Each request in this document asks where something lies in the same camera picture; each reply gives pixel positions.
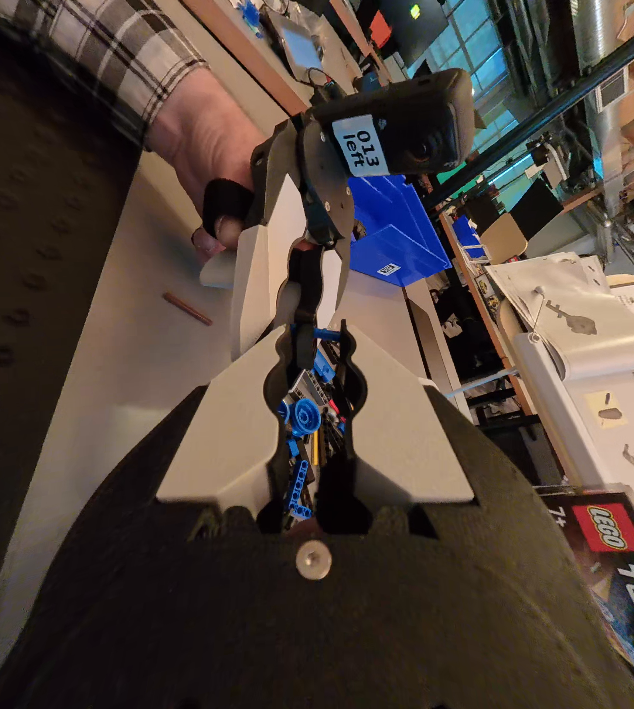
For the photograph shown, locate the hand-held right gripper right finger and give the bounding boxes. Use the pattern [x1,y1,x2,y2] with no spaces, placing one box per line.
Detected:
[341,320,474,518]

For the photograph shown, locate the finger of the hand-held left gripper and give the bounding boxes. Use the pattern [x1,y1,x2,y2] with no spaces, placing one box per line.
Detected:
[310,240,352,326]
[231,174,311,361]

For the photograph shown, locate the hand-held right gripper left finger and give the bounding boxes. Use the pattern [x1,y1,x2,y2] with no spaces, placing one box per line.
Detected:
[156,326,290,518]

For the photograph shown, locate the blue L-shaped beam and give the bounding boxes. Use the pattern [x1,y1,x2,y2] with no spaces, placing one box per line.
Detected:
[286,459,313,519]

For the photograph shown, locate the person's left forearm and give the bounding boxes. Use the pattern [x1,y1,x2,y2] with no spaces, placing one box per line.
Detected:
[12,0,209,147]

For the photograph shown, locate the grey desk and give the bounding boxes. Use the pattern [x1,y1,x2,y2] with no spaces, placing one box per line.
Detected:
[0,150,473,693]

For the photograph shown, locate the person's left hand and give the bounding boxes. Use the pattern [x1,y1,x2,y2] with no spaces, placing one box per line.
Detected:
[145,86,267,267]

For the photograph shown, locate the blue plastic bin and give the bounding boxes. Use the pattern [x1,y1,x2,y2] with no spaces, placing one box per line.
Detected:
[347,222,454,288]
[347,174,441,240]

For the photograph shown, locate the brown axle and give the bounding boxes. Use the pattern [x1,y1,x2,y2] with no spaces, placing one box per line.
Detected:
[162,291,214,327]

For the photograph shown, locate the blue wheel hub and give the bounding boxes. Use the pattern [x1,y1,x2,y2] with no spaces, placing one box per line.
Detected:
[288,397,322,436]

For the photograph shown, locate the pile of loose building parts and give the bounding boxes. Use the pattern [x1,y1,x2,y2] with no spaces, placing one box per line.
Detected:
[277,332,352,523]

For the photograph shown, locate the tablet with lit screen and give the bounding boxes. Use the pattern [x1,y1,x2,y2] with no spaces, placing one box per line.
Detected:
[263,8,327,82]

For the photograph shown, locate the brown wooden board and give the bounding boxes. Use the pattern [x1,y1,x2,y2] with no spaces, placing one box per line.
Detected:
[180,0,310,115]

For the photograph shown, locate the dark perforated panel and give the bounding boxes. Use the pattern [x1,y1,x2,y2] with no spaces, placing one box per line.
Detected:
[0,28,144,657]

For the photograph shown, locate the black steel pillar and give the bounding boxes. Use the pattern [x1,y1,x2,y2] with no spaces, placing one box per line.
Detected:
[421,6,634,212]

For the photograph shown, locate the printed toy set box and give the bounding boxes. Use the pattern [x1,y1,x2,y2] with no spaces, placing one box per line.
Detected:
[538,486,634,705]

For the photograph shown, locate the page holder wire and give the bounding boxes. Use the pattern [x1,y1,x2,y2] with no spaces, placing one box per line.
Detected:
[530,285,548,342]

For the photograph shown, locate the silver ceiling duct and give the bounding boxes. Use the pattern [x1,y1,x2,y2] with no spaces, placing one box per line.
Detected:
[571,0,629,74]

